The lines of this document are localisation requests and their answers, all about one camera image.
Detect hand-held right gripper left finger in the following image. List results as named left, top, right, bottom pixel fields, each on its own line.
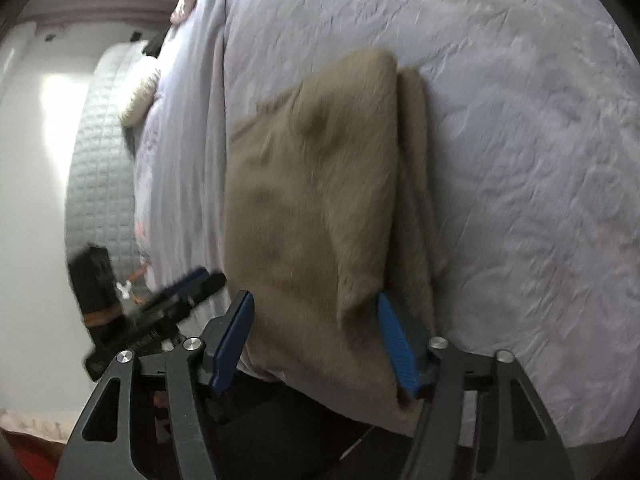
left=57, top=290, right=256, bottom=480

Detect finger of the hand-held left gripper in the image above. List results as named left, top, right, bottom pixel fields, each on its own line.
left=161, top=266, right=211, bottom=298
left=187, top=273, right=227, bottom=311

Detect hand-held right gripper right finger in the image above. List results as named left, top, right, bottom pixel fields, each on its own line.
left=376, top=292, right=576, bottom=480

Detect olive brown knit sweater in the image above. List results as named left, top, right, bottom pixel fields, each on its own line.
left=222, top=47, right=451, bottom=436

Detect floral bed sheet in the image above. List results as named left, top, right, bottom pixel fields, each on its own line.
left=132, top=95, right=168, bottom=281

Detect person's dark pants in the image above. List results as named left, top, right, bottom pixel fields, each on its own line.
left=207, top=370, right=416, bottom=480

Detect quilted grey headboard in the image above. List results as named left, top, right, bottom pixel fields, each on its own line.
left=64, top=42, right=151, bottom=286

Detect smooth pale lavender duvet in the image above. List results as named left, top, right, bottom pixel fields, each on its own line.
left=147, top=0, right=231, bottom=321

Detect red cloth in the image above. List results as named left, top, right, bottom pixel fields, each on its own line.
left=15, top=440, right=66, bottom=480

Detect cream knit pillow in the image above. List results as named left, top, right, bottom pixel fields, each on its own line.
left=118, top=55, right=162, bottom=128

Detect embossed lavender fleece blanket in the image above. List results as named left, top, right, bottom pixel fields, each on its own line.
left=220, top=0, right=633, bottom=451

